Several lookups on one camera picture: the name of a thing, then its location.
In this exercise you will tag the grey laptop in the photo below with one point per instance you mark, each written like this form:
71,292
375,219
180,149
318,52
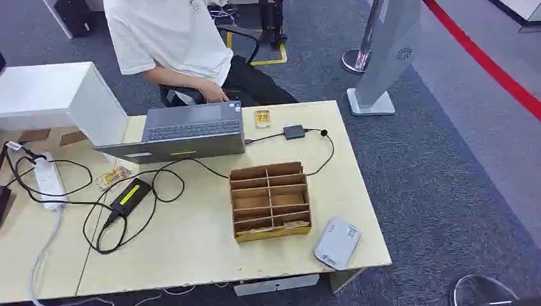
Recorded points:
190,135

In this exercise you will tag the wooden compartment box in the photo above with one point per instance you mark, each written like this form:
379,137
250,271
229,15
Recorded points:
270,202

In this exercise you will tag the grey standing kiosk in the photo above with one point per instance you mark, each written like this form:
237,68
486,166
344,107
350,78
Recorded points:
386,55

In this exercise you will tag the white box shelf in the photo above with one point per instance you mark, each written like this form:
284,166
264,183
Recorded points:
55,99

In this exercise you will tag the red barrier belt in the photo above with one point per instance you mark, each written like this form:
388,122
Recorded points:
486,63

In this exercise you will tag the round chrome base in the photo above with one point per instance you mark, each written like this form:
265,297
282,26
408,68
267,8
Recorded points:
482,291

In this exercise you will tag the black power adapter yellow label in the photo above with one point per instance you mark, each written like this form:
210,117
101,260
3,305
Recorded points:
130,197

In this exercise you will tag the clear packet of cards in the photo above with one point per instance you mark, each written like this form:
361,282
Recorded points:
112,177

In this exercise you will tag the grey card reader device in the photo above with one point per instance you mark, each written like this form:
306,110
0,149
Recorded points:
337,243

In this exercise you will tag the white desk bracket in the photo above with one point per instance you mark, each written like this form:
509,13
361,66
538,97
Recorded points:
277,284

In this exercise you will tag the person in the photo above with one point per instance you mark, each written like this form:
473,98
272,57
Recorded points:
169,38

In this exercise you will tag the yellow card in sleeve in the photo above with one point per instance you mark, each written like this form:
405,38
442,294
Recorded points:
262,118

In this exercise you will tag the white power strip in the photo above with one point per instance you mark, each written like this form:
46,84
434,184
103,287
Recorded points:
49,180

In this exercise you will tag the person's hand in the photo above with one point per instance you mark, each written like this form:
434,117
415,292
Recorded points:
214,93

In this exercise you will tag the small black usb hub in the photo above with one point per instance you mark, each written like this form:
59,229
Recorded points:
293,131

